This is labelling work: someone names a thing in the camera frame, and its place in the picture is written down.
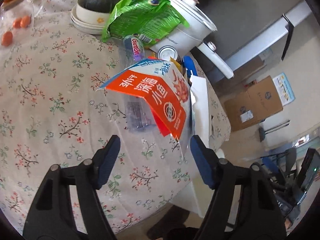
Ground orange blue white carton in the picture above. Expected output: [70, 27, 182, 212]
[98, 58, 192, 153]

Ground broom with dustpan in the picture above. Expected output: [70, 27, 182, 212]
[258, 120, 291, 142]

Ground floral tablecloth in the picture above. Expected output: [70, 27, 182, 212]
[0, 0, 232, 235]

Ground lower cardboard box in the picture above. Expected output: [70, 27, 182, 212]
[225, 92, 259, 132]

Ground cardboard box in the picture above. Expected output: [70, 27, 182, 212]
[225, 92, 259, 132]
[247, 76, 283, 121]

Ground upper cardboard box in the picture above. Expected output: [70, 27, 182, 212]
[247, 76, 283, 121]

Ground clear plastic bottle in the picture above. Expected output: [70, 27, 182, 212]
[119, 35, 161, 134]

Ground blue white poster box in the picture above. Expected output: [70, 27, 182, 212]
[272, 73, 296, 106]

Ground crumpled white tissue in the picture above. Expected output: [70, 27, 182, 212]
[190, 75, 211, 147]

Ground blue white food box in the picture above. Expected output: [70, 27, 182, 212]
[182, 56, 197, 80]

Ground small orange tomato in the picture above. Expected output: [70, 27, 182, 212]
[1, 31, 13, 47]
[12, 17, 22, 29]
[20, 15, 31, 28]

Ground red cartoon drink can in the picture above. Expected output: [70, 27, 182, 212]
[157, 46, 178, 61]

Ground stacked white plates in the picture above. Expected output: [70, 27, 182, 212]
[71, 6, 104, 35]

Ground white electric cooking pot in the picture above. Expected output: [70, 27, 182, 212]
[150, 0, 234, 79]

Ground cream ceramic bowl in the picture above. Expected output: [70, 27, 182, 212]
[75, 0, 110, 25]

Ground clear glass jar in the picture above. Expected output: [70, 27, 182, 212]
[1, 0, 43, 50]

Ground grey refrigerator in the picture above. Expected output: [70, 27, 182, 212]
[199, 0, 317, 78]

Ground dark green pumpkin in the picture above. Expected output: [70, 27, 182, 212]
[84, 0, 120, 13]

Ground green snack bag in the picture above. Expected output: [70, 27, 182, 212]
[101, 0, 189, 48]

